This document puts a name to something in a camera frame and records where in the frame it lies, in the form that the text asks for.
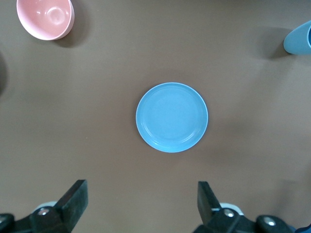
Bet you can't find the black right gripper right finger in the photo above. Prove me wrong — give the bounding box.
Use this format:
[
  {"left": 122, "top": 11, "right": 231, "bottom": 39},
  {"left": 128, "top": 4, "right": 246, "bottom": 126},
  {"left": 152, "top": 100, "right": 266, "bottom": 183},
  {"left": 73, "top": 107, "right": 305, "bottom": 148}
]
[{"left": 196, "top": 181, "right": 296, "bottom": 233}]

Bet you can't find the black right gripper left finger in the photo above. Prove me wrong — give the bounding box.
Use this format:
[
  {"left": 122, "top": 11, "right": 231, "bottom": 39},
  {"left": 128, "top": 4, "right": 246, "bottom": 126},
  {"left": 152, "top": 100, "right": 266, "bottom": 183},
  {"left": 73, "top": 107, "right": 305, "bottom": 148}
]
[{"left": 0, "top": 179, "right": 88, "bottom": 233}]

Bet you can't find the blue plate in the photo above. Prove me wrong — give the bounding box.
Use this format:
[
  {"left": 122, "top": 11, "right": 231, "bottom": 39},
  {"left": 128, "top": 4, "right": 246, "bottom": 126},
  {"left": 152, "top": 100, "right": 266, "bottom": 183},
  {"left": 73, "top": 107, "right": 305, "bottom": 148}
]
[{"left": 135, "top": 82, "right": 209, "bottom": 153}]

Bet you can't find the light blue cup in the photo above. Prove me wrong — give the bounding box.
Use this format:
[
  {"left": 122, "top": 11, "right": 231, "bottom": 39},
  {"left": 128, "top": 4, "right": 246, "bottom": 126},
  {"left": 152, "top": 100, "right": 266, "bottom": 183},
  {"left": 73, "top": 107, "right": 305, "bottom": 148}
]
[{"left": 283, "top": 20, "right": 311, "bottom": 55}]

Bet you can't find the pink bowl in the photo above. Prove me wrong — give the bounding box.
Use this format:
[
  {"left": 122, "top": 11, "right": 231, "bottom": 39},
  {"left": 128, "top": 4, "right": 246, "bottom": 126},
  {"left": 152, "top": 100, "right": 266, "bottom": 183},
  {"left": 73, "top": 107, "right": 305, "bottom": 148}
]
[{"left": 16, "top": 0, "right": 75, "bottom": 41}]

